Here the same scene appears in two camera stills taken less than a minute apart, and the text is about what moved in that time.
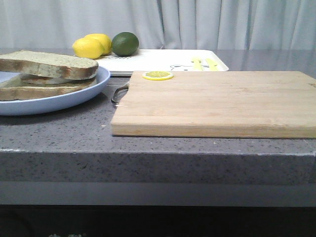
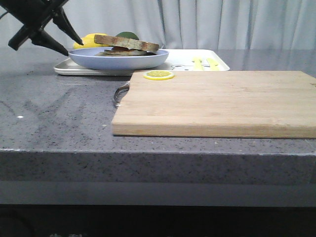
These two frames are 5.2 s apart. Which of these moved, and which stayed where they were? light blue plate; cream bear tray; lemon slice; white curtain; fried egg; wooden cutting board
Moved: fried egg; light blue plate
Stayed: wooden cutting board; white curtain; lemon slice; cream bear tray
